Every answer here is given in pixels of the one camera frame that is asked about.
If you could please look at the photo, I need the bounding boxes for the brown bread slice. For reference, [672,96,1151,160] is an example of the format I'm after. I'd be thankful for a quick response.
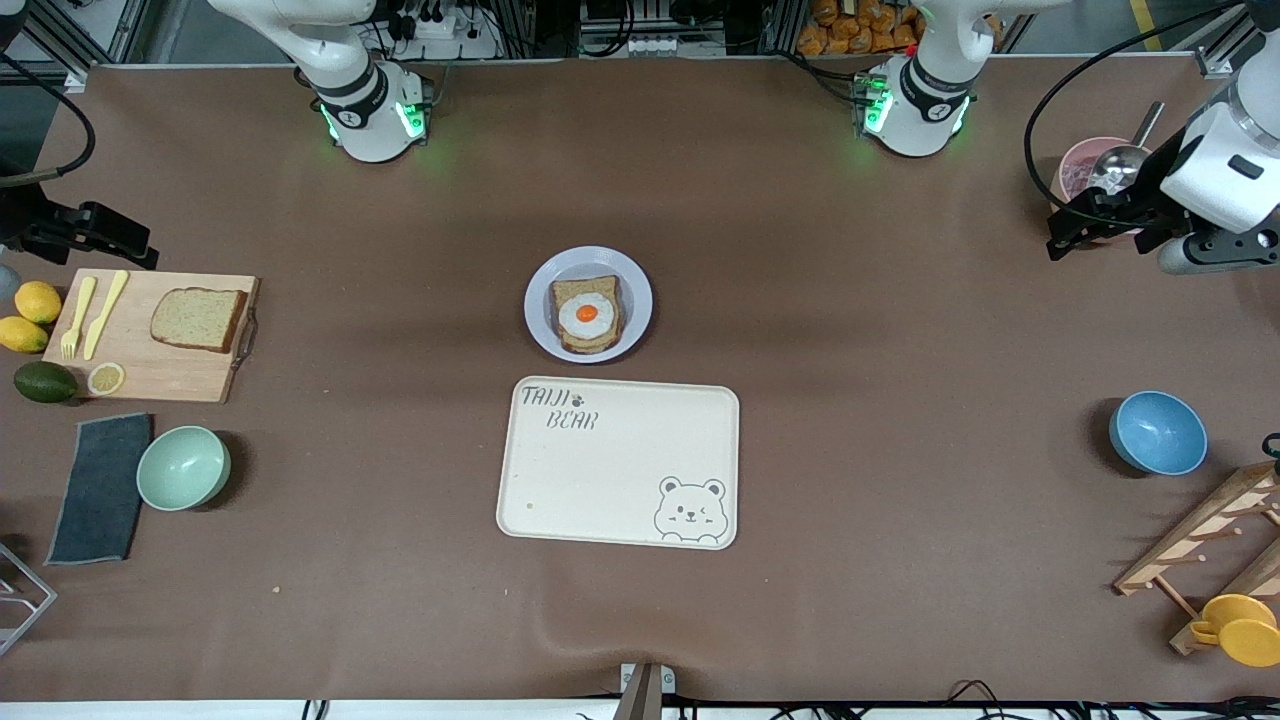
[150,288,248,354]

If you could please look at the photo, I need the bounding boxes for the lavender round plate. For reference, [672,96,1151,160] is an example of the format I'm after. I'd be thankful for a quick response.
[524,246,654,364]

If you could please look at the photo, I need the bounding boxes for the fried egg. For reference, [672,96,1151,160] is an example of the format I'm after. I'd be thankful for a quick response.
[557,291,616,341]

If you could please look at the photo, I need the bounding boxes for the pink bowl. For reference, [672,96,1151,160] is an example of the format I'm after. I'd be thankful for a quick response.
[1058,137,1141,236]

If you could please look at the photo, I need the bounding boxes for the metal scoop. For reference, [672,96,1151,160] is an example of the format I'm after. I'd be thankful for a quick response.
[1088,102,1166,196]

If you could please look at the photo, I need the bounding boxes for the yellow plastic knife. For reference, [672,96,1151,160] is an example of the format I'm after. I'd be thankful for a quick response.
[83,270,130,362]

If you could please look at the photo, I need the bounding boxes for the yellow plastic fork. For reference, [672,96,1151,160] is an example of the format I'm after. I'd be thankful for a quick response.
[60,276,98,361]

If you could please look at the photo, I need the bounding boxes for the yellow lemon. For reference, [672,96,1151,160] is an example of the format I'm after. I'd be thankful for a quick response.
[14,281,63,324]
[0,316,49,354]

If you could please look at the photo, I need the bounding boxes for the wooden cutting board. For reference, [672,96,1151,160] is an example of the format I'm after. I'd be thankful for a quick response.
[42,268,261,404]

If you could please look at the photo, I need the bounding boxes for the green avocado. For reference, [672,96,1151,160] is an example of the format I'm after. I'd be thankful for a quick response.
[13,361,80,405]

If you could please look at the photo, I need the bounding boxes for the blue bowl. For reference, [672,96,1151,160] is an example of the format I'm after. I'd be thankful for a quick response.
[1108,391,1208,476]

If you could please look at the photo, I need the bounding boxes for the mint green bowl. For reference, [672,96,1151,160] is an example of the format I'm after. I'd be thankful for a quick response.
[136,426,232,512]

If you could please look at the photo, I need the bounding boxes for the dark grey cloth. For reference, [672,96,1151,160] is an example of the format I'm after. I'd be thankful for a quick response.
[45,413,154,566]

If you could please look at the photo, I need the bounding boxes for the wooden peg rack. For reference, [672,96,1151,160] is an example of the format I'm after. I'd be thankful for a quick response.
[1113,462,1280,656]

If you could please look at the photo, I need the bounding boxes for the white power strip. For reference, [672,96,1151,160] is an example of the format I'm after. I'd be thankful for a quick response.
[385,8,501,61]

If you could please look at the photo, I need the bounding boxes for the yellow cup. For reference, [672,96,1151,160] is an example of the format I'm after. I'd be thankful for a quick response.
[1190,594,1280,668]

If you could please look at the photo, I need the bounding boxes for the cream bear print tray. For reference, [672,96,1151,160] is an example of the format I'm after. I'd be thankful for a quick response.
[497,376,740,550]

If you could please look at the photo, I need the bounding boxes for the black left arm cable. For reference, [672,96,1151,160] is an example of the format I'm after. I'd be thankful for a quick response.
[1023,0,1246,216]

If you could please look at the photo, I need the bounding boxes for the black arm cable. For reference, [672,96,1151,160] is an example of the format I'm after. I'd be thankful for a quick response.
[1023,0,1246,216]
[0,55,97,189]

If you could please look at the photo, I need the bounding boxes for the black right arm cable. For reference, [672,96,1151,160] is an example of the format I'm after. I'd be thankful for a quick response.
[0,55,97,189]

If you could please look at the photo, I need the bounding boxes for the metal wire rack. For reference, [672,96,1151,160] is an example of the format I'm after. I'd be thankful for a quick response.
[0,540,58,656]

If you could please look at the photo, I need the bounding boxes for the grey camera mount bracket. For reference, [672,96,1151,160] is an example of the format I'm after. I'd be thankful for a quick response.
[618,660,677,720]

